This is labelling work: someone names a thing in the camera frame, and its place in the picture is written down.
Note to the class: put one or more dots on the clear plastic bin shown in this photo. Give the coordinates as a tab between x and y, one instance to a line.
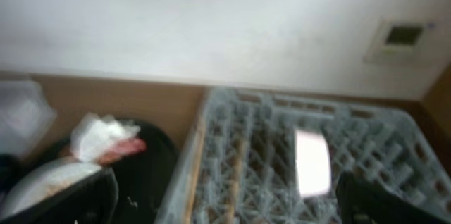
25	116

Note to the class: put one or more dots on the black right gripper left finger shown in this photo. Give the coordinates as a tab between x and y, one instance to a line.
91	200

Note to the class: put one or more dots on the red snack wrapper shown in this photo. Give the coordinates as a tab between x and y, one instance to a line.
122	149

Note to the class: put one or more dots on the white wall panel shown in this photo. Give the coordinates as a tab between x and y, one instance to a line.
397	42

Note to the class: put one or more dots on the white plate with food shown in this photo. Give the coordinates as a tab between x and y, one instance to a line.
44	182

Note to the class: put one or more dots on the round black tray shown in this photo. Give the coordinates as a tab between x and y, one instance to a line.
144	177

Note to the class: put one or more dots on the white napkin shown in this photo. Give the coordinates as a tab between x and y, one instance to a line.
95	135

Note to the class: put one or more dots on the grey dishwasher rack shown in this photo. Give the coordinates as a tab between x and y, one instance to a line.
383	145

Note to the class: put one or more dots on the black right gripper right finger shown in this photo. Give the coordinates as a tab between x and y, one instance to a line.
360	201

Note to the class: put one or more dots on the pink bowl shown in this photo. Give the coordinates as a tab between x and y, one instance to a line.
312	164

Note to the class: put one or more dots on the wooden chopstick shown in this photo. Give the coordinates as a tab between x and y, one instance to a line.
195	167
234	189

